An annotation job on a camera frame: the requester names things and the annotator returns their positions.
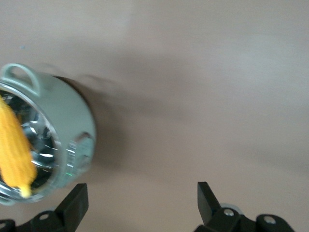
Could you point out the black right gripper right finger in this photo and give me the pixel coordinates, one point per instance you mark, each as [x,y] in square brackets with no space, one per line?
[210,207]

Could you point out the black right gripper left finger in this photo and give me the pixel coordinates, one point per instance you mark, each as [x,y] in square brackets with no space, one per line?
[70,210]

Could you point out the yellow corn cob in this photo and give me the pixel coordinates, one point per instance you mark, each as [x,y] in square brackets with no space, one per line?
[14,145]

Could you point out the grey-green cooking pot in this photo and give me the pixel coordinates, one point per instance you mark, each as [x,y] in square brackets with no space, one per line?
[72,113]

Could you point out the brown table cloth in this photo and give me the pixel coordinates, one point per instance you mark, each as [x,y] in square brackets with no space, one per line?
[193,96]

